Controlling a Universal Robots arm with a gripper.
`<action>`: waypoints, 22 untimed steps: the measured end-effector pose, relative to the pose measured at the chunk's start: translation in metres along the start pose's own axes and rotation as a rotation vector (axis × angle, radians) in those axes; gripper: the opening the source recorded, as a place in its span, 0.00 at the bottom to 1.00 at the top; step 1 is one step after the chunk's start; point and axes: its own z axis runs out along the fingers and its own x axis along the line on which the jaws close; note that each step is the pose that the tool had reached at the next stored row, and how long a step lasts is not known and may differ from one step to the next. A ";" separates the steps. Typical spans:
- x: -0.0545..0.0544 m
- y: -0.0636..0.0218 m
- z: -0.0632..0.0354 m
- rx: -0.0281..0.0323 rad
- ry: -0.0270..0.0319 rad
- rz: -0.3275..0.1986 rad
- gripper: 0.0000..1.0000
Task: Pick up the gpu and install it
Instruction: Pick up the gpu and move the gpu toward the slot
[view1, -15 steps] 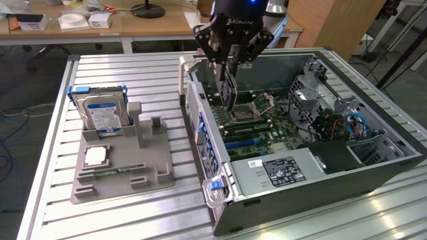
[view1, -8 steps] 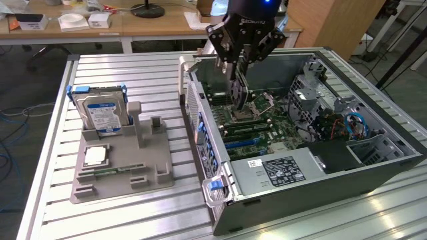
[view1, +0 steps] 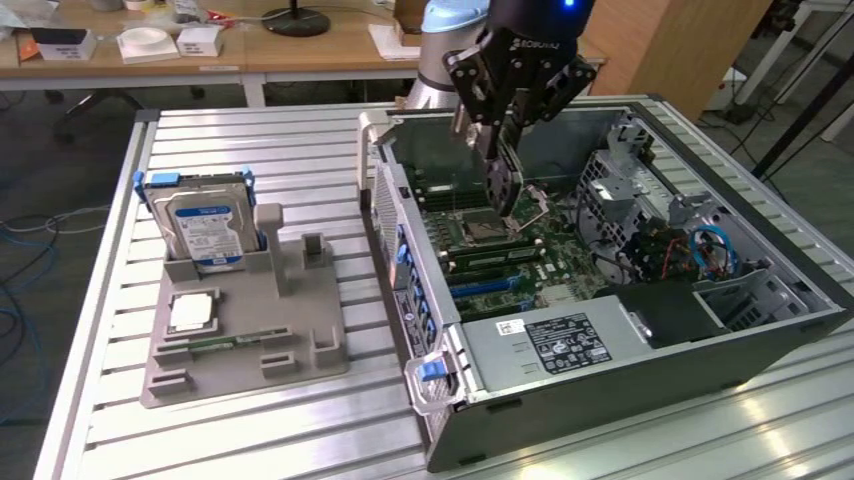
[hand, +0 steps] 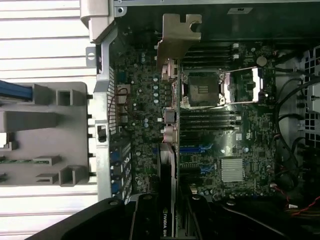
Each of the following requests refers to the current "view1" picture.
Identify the plain white box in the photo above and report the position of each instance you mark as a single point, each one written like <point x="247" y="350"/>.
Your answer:
<point x="199" y="42"/>

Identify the metal socket cover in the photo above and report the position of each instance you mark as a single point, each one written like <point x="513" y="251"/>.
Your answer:
<point x="537" y="205"/>

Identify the brown cardboard box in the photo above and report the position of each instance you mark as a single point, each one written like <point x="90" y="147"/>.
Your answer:
<point x="409" y="17"/>

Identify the blue card retention clip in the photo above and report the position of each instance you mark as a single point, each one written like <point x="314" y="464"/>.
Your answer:
<point x="416" y="289"/>
<point x="422" y="307"/>
<point x="429" y="325"/>
<point x="402" y="252"/>

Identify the silver CPU chip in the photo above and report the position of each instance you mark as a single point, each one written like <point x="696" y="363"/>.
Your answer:
<point x="190" y="312"/>

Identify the green motherboard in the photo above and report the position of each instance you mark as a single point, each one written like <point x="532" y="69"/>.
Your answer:
<point x="481" y="277"/>

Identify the white box black lid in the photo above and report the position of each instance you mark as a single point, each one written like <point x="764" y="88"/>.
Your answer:
<point x="63" y="45"/>

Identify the black stand leg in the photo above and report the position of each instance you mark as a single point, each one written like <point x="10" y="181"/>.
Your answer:
<point x="801" y="105"/>

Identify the hard disk in blue caddy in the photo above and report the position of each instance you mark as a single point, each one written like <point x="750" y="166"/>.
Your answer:
<point x="201" y="225"/>

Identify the grey plastic parts rack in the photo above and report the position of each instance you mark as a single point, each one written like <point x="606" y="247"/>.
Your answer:
<point x="294" y="310"/>

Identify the black lamp base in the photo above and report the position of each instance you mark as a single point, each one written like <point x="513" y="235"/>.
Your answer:
<point x="295" y="22"/>

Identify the grey chipset heatsink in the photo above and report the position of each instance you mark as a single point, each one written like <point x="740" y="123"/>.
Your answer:
<point x="556" y="296"/>

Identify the black chair base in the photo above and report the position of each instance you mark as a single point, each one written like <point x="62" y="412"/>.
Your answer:
<point x="94" y="110"/>

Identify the grey power supply unit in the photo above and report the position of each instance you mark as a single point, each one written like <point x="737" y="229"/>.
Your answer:
<point x="508" y="350"/>

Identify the black service label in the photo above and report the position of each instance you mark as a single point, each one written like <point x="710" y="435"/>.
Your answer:
<point x="406" y="320"/>

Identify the wooden cabinet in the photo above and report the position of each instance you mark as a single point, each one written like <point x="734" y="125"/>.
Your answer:
<point x="681" y="55"/>

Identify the blue case latch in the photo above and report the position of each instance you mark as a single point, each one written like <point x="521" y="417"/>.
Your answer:
<point x="430" y="372"/>

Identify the wooden desk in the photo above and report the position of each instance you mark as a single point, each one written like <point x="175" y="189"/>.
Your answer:
<point x="321" y="55"/>
<point x="101" y="67"/>

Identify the metal disk bay cage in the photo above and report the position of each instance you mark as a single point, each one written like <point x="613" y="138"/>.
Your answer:
<point x="621" y="185"/>

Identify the white paper sheet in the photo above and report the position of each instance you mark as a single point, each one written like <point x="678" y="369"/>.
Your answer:
<point x="394" y="47"/>

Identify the blue expansion slot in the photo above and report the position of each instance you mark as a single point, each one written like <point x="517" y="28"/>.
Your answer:
<point x="488" y="287"/>

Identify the CPU socket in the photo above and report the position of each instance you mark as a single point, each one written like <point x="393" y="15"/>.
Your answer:
<point x="484" y="227"/>

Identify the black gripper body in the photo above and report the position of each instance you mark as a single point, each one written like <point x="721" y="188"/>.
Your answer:
<point x="541" y="25"/>

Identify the open grey PC case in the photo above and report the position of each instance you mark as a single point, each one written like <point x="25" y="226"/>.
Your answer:
<point x="668" y="380"/>

